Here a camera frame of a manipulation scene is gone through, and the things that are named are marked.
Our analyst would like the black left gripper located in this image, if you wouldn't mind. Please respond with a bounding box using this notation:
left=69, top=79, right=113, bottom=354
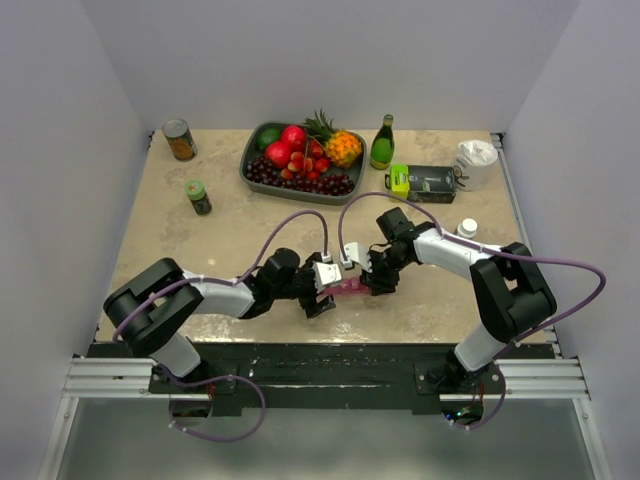
left=272, top=252, right=336, bottom=316

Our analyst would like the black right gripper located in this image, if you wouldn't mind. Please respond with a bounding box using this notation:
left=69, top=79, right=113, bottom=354
left=359, top=247, right=412, bottom=295

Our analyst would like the pink weekly pill organizer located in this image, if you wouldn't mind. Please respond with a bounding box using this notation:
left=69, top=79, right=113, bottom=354
left=323, top=277, right=371, bottom=296

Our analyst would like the green pill bottle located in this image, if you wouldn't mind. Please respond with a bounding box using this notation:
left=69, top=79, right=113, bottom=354
left=184, top=180, right=212, bottom=216

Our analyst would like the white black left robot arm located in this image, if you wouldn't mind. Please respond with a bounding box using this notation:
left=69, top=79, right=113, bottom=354
left=103, top=248, right=342, bottom=392

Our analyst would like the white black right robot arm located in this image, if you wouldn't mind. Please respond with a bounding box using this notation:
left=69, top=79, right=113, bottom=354
left=360, top=208, right=557, bottom=393

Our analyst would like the white cap pill bottle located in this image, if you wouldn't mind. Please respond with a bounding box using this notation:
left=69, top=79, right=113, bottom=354
left=455, top=218, right=478, bottom=239

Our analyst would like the black green razor box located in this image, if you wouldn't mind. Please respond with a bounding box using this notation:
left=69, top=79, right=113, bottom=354
left=384, top=164, right=456, bottom=204

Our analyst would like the green glass bottle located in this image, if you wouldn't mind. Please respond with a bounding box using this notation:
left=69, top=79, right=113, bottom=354
left=370, top=114, right=395, bottom=170

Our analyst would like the dark red grape bunch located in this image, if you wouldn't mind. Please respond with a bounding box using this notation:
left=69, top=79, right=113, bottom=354
left=240, top=156, right=360, bottom=199

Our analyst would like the red pomegranate lower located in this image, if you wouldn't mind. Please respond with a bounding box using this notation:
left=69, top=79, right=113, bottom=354
left=265, top=141, right=292, bottom=169

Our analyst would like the red pomegranate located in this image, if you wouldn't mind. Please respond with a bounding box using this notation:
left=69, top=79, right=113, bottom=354
left=265, top=141, right=292, bottom=169
left=280, top=125, right=307, bottom=151

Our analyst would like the red pomegranate upper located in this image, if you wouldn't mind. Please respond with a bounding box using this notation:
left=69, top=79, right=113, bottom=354
left=280, top=125, right=307, bottom=151

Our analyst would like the grey fruit tray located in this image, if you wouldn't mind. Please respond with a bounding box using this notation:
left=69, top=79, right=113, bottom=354
left=239, top=121, right=367, bottom=206

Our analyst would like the green lime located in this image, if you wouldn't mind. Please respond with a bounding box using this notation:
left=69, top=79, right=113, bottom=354
left=256, top=128, right=281, bottom=151

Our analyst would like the tin food can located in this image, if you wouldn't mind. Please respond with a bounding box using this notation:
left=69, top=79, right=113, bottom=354
left=162, top=119, right=197, bottom=161

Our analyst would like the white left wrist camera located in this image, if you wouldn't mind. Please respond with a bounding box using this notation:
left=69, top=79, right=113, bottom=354
left=312, top=255, right=343, bottom=293

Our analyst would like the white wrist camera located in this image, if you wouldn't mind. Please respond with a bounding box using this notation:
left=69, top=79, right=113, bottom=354
left=312, top=255, right=343, bottom=293
left=340, top=242, right=371, bottom=272

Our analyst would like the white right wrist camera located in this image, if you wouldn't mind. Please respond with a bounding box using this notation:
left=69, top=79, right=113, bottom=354
left=340, top=242, right=371, bottom=272

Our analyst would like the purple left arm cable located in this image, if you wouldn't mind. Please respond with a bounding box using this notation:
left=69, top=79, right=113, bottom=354
left=112, top=209, right=331, bottom=343

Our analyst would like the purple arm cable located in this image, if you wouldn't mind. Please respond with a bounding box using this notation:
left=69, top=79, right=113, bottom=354
left=112, top=209, right=331, bottom=343
left=337, top=191, right=607, bottom=431

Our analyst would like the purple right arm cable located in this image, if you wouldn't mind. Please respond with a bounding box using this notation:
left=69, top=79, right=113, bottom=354
left=337, top=191, right=607, bottom=431

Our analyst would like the black mounting base plate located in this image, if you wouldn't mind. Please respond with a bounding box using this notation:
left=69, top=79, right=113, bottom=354
left=88, top=343, right=552, bottom=417

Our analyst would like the aluminium frame rail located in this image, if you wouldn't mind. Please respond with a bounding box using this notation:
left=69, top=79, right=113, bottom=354
left=62, top=358, right=208, bottom=401

